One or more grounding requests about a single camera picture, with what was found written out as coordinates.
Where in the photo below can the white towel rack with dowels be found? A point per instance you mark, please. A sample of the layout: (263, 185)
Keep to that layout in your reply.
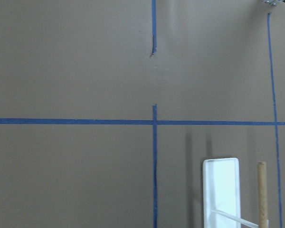
(221, 194)

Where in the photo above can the aluminium frame post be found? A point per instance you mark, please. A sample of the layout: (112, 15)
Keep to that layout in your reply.
(272, 2)

